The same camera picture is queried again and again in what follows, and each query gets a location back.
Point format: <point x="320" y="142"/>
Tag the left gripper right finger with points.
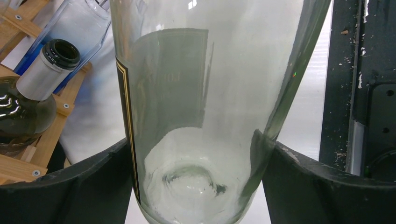
<point x="301" y="190"/>

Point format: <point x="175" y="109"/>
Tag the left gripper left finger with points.
<point x="95" y="190"/>

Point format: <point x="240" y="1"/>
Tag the dark green wine bottle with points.
<point x="27" y="107"/>

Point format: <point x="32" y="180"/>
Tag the clear bottle with black label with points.
<point x="205" y="88"/>

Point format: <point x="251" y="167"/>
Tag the wooden wine rack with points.
<point x="80" y="22"/>

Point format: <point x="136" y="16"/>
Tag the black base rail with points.
<point x="359" y="119"/>

